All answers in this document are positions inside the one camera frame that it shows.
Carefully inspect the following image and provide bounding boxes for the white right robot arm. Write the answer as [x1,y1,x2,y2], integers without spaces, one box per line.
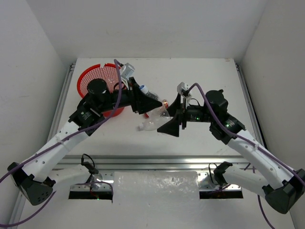
[157,90,305,214]

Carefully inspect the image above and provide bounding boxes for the red label red cap bottle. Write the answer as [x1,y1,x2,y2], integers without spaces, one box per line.
[144,100,168,118]

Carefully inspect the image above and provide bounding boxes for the red mesh plastic bin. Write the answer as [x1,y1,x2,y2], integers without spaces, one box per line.
[76,63,126,117]

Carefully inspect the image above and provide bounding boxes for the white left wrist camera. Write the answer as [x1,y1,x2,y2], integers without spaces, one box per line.
[120,63,135,83]

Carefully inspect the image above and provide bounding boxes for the aluminium front rail frame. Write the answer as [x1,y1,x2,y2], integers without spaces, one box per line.
[21,155,267,191]

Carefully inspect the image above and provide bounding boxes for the clear bottle sideways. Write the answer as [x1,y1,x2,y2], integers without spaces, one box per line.
[136,116,172,131]

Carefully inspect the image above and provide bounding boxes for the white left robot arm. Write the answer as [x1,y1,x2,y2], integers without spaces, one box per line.
[8,78,162,206]

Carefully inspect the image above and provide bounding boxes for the clear bottle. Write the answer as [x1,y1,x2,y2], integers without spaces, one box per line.
[139,85,163,113]

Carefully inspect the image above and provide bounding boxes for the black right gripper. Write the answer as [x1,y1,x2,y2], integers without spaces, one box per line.
[157,92,215,135]

